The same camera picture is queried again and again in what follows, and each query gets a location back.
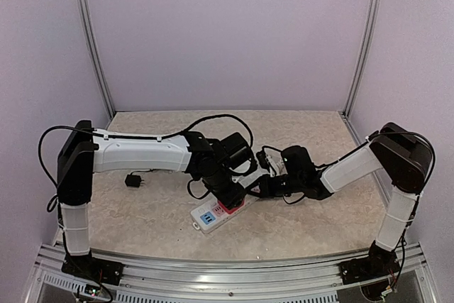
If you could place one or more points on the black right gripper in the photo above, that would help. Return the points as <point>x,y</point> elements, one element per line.
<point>265,189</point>

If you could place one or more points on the left aluminium frame post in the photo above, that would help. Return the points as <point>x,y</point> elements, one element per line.
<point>87,27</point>

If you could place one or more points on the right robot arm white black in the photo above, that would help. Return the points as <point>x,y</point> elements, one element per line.
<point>408,158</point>

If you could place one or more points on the right aluminium frame post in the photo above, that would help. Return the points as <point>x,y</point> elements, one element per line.
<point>366,42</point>

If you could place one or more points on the black power adapter with cable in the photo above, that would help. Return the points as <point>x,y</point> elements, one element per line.
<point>135,179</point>

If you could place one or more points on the aluminium frame post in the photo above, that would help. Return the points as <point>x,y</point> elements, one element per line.
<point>366,42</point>
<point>87,27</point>

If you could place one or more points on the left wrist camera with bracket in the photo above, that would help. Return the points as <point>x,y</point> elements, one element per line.
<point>246,180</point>

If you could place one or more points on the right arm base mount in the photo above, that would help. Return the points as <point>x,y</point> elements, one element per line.
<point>367,268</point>

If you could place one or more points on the white multicolour power strip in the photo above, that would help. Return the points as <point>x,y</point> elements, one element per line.
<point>211,214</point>

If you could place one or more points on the red cube socket adapter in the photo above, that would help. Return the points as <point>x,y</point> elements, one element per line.
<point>222,209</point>

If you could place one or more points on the small circuit board with led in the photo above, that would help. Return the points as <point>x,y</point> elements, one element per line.
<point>92,290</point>

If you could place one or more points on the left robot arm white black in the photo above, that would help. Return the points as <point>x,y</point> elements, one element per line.
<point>88,151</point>

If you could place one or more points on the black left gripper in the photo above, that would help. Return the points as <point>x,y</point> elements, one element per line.
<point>233,199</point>

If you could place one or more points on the front aluminium rail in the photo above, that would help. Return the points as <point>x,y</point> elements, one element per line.
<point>147,279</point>

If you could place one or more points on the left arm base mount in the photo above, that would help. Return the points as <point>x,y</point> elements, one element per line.
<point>94,269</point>

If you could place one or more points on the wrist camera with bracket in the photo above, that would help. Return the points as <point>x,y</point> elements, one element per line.
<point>246,180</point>
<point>270,159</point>

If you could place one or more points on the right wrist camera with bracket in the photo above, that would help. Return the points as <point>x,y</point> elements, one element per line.
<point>270,159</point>

